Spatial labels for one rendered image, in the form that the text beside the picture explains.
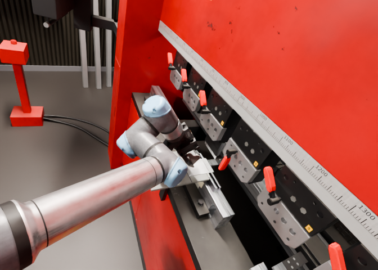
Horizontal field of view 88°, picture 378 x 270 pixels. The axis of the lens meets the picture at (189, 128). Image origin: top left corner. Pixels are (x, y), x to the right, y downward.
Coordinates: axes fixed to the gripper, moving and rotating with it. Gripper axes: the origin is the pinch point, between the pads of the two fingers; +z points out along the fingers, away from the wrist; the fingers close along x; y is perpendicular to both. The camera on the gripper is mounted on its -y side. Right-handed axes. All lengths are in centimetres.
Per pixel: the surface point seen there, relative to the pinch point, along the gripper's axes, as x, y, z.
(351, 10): -20, 46, -44
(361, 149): -37, 33, -29
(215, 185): -10.6, 4.5, 11.3
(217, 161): 1.0, 11.3, 15.2
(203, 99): 9.6, 18.1, -16.7
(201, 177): -6.0, 0.9, 7.1
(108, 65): 257, -45, 55
